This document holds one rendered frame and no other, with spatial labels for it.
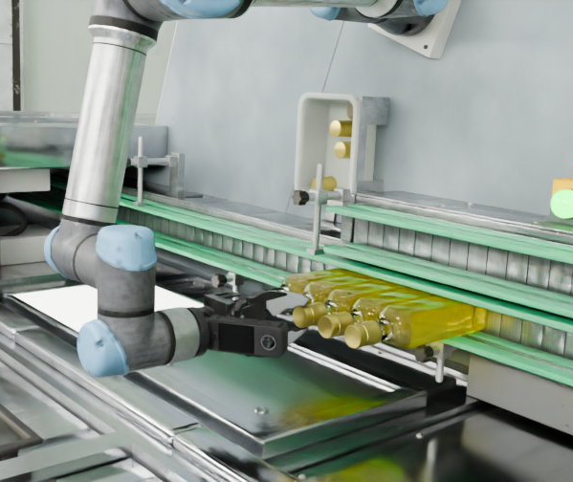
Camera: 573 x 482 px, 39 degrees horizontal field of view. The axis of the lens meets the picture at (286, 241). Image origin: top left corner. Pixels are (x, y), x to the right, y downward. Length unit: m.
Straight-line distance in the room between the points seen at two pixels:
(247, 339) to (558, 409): 0.50
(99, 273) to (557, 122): 0.79
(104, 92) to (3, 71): 3.88
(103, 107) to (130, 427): 0.46
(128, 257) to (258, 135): 0.97
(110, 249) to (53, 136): 1.10
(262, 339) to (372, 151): 0.63
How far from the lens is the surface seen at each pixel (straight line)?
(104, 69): 1.17
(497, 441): 1.30
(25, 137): 2.10
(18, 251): 2.27
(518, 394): 1.37
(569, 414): 1.33
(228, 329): 1.14
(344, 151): 1.65
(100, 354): 1.06
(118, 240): 1.05
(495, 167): 1.50
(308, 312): 1.25
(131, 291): 1.06
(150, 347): 1.09
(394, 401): 1.29
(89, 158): 1.16
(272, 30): 1.94
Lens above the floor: 1.97
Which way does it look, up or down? 40 degrees down
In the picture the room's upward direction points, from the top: 96 degrees counter-clockwise
